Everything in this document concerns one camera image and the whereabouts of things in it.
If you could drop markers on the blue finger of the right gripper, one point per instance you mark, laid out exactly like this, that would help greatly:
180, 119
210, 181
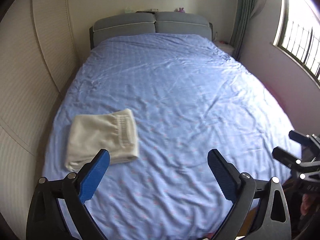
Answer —
287, 159
305, 140

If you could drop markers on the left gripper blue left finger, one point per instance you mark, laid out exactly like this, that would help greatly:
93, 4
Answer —
45, 217

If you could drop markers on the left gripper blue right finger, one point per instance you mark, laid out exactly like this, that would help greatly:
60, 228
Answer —
271, 219

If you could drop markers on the cream white pants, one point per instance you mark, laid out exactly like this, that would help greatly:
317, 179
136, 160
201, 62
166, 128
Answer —
115, 132

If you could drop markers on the person's right hand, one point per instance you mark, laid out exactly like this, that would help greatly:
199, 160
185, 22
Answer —
307, 201

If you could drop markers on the window with grille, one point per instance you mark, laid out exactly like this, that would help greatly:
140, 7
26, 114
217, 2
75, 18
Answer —
298, 35

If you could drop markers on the blue floral bed sheet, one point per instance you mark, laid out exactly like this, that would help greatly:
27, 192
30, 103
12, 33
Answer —
187, 97

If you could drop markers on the white nightstand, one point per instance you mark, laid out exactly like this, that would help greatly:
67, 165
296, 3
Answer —
227, 48

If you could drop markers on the green curtain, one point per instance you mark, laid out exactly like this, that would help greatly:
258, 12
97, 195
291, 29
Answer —
243, 14

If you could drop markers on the cream wardrobe doors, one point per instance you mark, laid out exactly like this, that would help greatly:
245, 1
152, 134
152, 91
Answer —
38, 60

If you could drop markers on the purple toy on headboard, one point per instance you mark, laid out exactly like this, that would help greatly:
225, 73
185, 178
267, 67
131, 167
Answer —
181, 10

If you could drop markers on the grey padded headboard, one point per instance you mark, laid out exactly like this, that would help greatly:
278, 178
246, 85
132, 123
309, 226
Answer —
149, 23

